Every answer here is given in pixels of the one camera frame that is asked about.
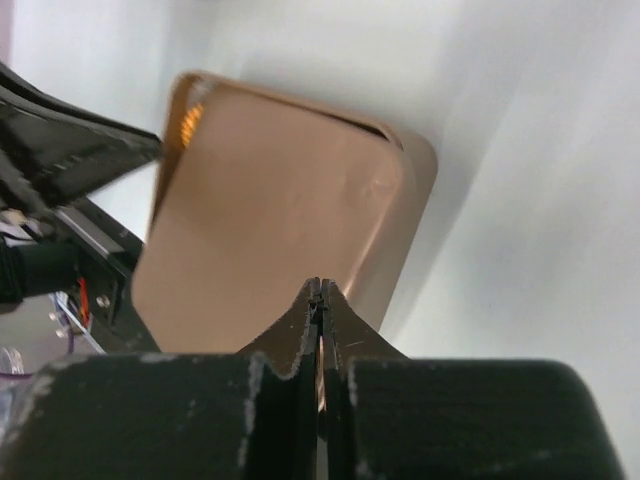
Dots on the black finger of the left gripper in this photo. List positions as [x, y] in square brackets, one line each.
[53, 153]

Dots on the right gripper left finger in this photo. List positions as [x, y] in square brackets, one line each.
[248, 415]

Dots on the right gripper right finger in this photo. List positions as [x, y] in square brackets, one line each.
[392, 417]

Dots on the gold tin lid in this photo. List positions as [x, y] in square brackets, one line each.
[280, 225]

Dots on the orange round cookie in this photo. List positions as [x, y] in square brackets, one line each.
[190, 122]

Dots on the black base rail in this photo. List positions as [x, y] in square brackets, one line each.
[108, 254]

